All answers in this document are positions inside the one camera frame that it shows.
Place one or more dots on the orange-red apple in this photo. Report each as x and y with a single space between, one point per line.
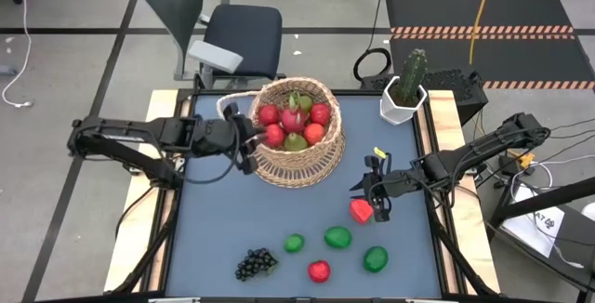
314 134

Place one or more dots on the black power adapter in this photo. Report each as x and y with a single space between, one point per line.
508 166

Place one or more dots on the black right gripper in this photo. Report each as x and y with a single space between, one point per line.
390 183

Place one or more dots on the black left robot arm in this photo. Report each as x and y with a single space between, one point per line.
130 131

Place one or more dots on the red bell pepper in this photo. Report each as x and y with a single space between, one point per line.
360 212

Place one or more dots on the dark grape bunch with leaves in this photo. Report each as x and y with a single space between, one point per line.
253 263

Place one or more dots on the yellow-green pear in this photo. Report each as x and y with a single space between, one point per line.
295 143
307 104

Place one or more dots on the black side table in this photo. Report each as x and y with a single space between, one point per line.
576 247

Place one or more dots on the white paper sheet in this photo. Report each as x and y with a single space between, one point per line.
534 228

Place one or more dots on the large green lime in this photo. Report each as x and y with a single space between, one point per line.
375 259
338 238

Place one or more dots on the woven wicker basket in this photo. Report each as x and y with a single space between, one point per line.
297 168

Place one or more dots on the grey mesh office chair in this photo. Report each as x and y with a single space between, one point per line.
246 38

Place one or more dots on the yellow plug connector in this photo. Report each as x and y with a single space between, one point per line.
526 159

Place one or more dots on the pink dragon fruit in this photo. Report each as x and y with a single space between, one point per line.
294 119

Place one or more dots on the plywood table board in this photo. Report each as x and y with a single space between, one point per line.
135 247

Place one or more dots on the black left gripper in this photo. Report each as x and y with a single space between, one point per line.
218 136

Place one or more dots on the white hexagonal plant pot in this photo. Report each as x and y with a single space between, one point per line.
395 112

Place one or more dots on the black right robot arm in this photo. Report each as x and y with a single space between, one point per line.
483 147

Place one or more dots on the small green lime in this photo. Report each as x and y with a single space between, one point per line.
294 243

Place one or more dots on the green cactus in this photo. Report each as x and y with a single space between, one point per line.
413 73

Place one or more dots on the black hazard-striped floor mat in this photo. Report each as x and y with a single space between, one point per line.
511 10

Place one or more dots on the black perforated computer case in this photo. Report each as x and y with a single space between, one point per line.
455 89

